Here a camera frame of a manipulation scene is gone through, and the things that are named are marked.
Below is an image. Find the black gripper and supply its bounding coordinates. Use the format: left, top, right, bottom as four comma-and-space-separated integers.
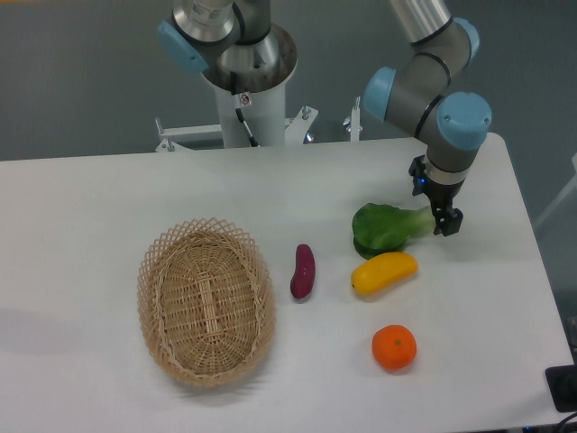
408, 155, 464, 236

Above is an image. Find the green bok choy vegetable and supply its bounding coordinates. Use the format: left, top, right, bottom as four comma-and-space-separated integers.
352, 203, 435, 260

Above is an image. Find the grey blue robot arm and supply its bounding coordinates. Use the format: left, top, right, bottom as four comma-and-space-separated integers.
157, 1, 491, 235

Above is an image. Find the yellow mango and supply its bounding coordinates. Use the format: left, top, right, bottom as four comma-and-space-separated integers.
351, 252, 418, 297

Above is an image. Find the orange tangerine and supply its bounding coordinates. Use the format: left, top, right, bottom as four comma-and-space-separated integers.
371, 324, 417, 371

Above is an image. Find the purple sweet potato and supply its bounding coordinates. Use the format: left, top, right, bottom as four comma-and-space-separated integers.
289, 244, 316, 299

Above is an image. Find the black device at edge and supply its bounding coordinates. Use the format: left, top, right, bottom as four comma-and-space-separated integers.
545, 364, 576, 413

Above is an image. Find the woven wicker basket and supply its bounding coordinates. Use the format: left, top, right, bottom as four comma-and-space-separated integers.
137, 218, 276, 388

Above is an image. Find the white bracket with bolt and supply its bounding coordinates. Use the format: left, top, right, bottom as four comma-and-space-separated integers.
343, 96, 362, 142

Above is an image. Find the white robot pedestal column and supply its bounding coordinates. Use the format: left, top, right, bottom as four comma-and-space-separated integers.
214, 84, 286, 148

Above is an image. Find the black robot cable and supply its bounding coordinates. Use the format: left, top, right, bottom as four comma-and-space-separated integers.
229, 71, 260, 148

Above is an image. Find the white metal base frame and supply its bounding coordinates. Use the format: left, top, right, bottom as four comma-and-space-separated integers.
154, 106, 319, 152

